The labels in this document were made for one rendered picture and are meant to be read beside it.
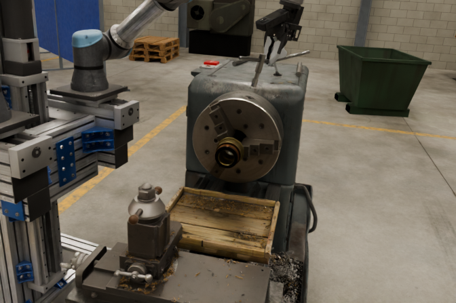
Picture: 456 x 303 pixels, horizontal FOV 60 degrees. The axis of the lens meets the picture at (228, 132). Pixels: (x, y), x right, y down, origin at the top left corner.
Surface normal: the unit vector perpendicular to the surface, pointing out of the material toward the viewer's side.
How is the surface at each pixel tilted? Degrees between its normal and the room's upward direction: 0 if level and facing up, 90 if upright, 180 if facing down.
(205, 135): 90
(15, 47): 90
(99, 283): 0
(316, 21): 90
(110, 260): 0
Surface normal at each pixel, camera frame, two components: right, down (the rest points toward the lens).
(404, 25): -0.22, 0.31
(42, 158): 0.93, 0.17
